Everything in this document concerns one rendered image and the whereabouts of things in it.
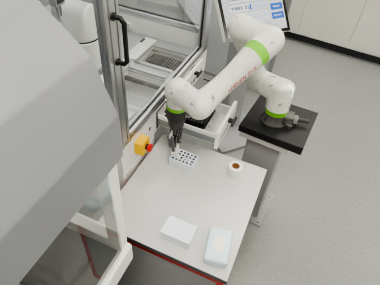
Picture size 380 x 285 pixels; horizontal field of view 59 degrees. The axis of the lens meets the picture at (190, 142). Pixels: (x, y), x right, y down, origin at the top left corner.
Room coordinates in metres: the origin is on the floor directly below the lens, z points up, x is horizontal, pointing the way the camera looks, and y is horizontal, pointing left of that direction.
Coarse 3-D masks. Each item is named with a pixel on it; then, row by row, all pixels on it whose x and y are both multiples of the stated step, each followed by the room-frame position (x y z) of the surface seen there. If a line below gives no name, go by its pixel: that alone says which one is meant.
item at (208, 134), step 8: (160, 112) 1.36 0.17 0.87; (216, 112) 1.45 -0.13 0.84; (224, 112) 1.43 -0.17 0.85; (160, 120) 1.30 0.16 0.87; (216, 120) 1.37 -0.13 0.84; (184, 128) 1.25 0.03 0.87; (192, 128) 1.24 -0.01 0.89; (200, 128) 1.24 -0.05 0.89; (208, 128) 1.31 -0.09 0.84; (216, 128) 1.31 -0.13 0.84; (200, 136) 1.22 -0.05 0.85; (208, 136) 1.21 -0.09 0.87
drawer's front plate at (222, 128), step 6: (234, 102) 1.43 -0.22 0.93; (234, 108) 1.39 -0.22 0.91; (228, 114) 1.32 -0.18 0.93; (234, 114) 1.43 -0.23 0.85; (222, 126) 1.23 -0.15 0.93; (228, 126) 1.34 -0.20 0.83; (216, 132) 1.18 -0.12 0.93; (222, 132) 1.23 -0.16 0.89; (216, 138) 1.18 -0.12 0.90; (222, 138) 1.25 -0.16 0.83; (216, 144) 1.17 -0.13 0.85
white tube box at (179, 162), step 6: (180, 150) 1.17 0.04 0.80; (174, 156) 1.13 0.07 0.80; (180, 156) 1.13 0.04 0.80; (186, 156) 1.14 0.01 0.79; (192, 156) 1.14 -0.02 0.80; (198, 156) 1.14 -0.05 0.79; (174, 162) 1.10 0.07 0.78; (180, 162) 1.09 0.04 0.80; (186, 162) 1.09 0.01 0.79; (192, 162) 1.10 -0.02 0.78; (186, 168) 1.07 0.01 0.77; (192, 168) 1.07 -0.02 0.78
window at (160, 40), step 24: (120, 0) 1.10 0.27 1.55; (144, 0) 1.25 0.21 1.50; (168, 0) 1.44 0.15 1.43; (192, 0) 1.70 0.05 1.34; (120, 24) 1.09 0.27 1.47; (144, 24) 1.24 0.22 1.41; (168, 24) 1.44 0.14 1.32; (192, 24) 1.72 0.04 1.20; (144, 48) 1.23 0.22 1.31; (168, 48) 1.44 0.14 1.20; (192, 48) 1.75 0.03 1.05; (144, 72) 1.23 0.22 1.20; (168, 72) 1.45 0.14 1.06; (144, 96) 1.22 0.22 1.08
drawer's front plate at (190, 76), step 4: (200, 60) 1.82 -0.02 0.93; (196, 64) 1.77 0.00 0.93; (200, 64) 1.79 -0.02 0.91; (192, 68) 1.72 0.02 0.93; (196, 68) 1.73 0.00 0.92; (200, 68) 1.80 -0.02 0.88; (192, 72) 1.68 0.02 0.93; (188, 76) 1.63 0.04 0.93; (192, 76) 1.68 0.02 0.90; (188, 80) 1.63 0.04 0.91; (192, 80) 1.69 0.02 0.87; (196, 80) 1.75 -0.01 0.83; (192, 84) 1.69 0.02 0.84
